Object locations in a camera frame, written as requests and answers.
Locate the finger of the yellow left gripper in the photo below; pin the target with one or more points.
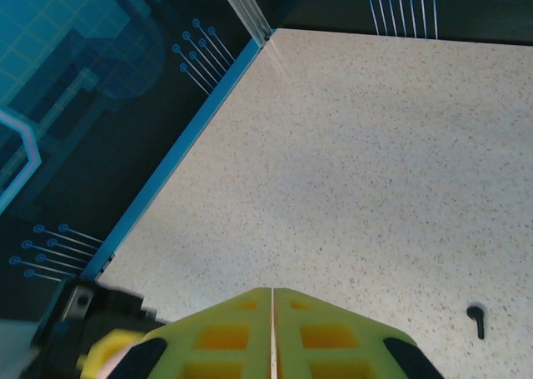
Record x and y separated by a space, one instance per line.
108 350

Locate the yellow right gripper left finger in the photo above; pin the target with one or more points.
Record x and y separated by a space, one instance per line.
250 354

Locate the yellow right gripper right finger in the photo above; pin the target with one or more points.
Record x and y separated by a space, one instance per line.
291 354

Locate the blue table edge strip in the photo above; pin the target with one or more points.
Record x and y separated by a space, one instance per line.
175 158

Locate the aluminium frame post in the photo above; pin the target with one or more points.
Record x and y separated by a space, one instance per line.
245 8

